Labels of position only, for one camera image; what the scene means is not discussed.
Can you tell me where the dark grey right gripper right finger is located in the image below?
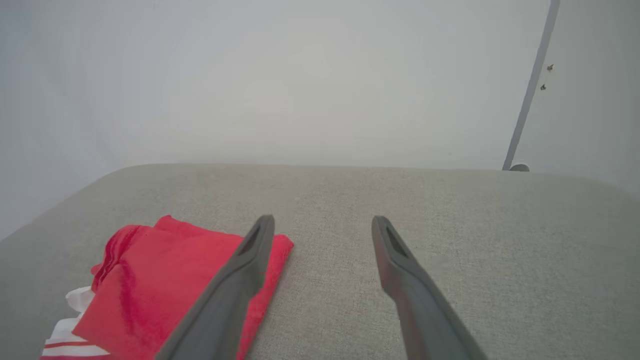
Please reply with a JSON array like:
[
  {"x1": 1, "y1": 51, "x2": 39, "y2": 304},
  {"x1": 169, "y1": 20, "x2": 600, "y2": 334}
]
[{"x1": 371, "y1": 215, "x2": 489, "y2": 360}]

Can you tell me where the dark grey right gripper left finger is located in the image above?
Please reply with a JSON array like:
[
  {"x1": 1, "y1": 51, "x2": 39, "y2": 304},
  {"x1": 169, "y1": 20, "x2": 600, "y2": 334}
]
[{"x1": 155, "y1": 214, "x2": 276, "y2": 360}]

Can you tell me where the red and white garment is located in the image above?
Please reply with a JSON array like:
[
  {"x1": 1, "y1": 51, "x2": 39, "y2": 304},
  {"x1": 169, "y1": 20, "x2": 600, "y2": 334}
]
[{"x1": 40, "y1": 215, "x2": 295, "y2": 360}]

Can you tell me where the dark grey metal bar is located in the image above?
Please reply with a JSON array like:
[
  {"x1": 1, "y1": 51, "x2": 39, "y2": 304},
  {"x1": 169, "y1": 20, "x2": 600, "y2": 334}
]
[{"x1": 502, "y1": 0, "x2": 561, "y2": 173}]

